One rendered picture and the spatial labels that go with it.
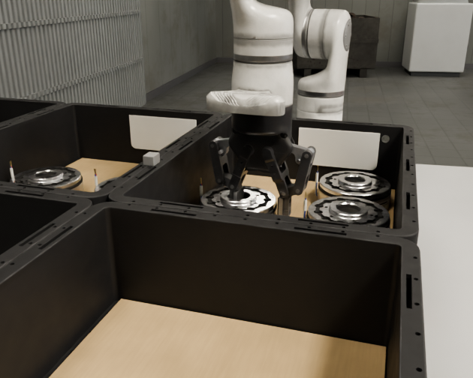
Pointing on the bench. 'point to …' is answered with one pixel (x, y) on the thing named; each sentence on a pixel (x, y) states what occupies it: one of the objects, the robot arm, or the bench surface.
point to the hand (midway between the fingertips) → (260, 208)
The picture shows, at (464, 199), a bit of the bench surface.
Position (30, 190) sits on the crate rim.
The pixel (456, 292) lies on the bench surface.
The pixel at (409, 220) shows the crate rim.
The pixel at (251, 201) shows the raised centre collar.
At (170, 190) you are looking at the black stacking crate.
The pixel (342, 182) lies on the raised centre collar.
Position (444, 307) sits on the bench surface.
